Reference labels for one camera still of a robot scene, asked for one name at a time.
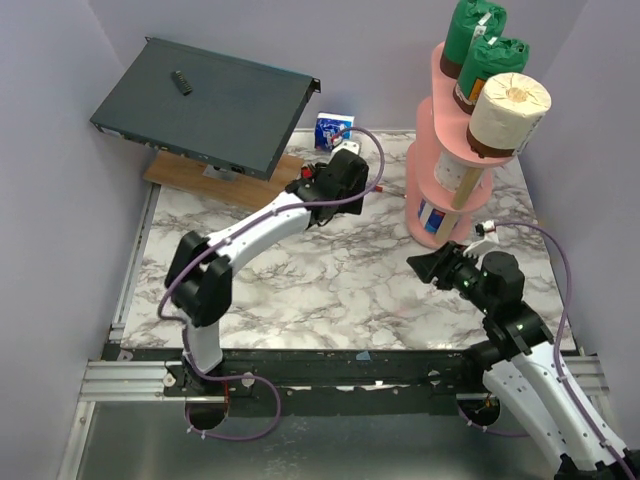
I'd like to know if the small black connector strip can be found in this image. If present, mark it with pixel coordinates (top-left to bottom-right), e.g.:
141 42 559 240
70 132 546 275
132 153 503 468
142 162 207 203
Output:
171 71 193 96

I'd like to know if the blue Tempo roll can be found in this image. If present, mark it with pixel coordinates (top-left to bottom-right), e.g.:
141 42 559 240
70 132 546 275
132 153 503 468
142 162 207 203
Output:
418 200 446 234

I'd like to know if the white floral paper towel roll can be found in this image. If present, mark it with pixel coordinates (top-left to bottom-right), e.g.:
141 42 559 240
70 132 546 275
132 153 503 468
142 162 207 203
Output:
434 152 474 192

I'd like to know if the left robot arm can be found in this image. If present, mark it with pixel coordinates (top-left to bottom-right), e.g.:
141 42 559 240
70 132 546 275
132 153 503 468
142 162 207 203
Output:
161 150 369 395

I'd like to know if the pink three-tier shelf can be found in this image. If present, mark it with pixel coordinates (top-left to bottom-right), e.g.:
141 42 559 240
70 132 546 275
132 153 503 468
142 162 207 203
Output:
405 44 510 249

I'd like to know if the black metal base rail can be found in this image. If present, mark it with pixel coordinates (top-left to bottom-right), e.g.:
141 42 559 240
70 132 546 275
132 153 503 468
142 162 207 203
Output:
101 344 503 425

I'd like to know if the wooden board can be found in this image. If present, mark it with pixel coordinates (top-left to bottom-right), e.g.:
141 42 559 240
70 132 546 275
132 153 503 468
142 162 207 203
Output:
144 152 304 211

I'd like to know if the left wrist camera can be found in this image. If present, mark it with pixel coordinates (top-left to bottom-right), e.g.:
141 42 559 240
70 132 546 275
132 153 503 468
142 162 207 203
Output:
331 140 361 156

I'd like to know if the blue handled screwdriver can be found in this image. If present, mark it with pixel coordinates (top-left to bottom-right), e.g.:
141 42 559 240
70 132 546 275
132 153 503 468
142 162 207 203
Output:
374 185 407 199

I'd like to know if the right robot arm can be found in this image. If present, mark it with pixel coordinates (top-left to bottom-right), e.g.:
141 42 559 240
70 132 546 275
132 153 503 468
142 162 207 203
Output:
407 242 639 479

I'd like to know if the dark grey network switch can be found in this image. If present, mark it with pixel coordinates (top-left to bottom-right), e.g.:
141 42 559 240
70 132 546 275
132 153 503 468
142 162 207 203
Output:
90 37 321 180

